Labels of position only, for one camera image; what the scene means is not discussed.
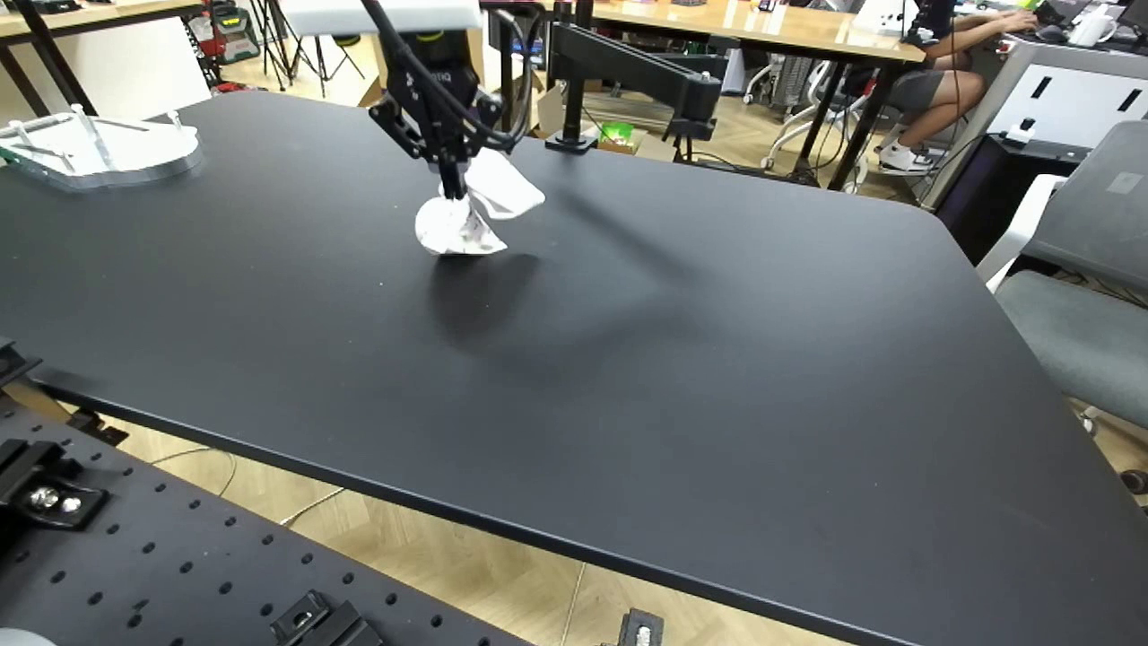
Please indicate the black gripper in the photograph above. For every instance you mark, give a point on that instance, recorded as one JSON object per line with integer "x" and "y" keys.
{"x": 436, "y": 92}

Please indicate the white cloth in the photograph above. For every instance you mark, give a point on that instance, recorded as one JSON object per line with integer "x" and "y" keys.
{"x": 471, "y": 215}

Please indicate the white clear acrylic stand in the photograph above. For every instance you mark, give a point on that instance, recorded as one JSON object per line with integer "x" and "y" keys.
{"x": 96, "y": 145}

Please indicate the long wooden desk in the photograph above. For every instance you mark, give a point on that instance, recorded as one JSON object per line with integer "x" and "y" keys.
{"x": 766, "y": 25}

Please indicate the black tripod leg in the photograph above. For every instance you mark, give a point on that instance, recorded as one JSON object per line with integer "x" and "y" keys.
{"x": 55, "y": 56}

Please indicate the black plate clamp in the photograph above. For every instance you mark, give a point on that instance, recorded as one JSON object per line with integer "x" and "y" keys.
{"x": 329, "y": 623}

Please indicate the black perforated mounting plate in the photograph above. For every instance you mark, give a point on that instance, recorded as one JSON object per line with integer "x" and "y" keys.
{"x": 181, "y": 550}

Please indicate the seated person in dark shirt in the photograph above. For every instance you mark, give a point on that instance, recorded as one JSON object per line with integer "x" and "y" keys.
{"x": 938, "y": 92}

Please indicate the grey cabinet with black slots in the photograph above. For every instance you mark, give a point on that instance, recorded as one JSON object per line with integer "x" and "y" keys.
{"x": 1077, "y": 105}

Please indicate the grey office chair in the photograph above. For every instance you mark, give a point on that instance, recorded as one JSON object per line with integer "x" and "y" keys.
{"x": 1077, "y": 288}

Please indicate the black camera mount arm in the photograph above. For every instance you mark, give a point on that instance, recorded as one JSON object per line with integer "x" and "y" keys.
{"x": 632, "y": 75}

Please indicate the black bracket with silver bolt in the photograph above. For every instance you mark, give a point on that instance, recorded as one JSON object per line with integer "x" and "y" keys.
{"x": 55, "y": 498}

